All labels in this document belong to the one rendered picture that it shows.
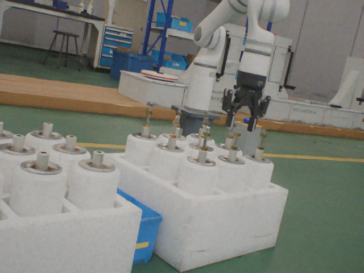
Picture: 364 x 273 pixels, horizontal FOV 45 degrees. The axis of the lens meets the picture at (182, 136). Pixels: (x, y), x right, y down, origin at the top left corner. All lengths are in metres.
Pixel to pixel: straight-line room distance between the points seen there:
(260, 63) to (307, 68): 6.96
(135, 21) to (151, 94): 4.49
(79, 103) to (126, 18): 4.72
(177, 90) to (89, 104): 0.72
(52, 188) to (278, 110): 3.32
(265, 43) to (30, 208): 0.68
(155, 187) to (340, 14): 6.95
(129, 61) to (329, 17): 3.76
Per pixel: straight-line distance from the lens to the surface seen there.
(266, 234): 1.32
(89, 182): 0.88
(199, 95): 1.66
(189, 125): 1.65
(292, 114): 4.13
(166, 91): 3.31
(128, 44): 6.77
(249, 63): 1.14
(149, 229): 1.06
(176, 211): 1.08
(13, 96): 2.88
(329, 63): 7.81
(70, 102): 2.96
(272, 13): 1.15
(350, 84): 4.91
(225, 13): 1.57
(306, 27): 8.32
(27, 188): 0.83
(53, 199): 0.84
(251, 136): 1.51
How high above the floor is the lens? 0.51
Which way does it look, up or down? 11 degrees down
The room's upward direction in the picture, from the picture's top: 11 degrees clockwise
